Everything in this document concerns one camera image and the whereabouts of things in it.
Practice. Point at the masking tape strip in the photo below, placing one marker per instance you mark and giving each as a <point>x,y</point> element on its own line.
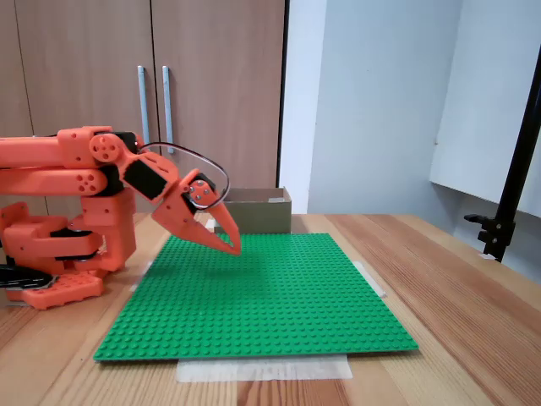
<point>210,223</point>
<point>141,277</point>
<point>374,283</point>
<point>262,370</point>

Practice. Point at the green lego baseplate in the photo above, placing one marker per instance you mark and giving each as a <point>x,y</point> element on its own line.
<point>253,304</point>

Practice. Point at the open cardboard box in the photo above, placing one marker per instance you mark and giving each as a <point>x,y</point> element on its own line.
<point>266,215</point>

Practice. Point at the white wall panel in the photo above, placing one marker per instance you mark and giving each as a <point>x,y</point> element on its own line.
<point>477,127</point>

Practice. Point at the small white tape piece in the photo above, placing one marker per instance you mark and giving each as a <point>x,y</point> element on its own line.
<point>488,257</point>

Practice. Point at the brown wooden cabinet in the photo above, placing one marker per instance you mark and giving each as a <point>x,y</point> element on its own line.
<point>211,84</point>

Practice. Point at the black camera stand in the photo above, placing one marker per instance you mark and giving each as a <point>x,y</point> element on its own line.
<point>507,211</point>

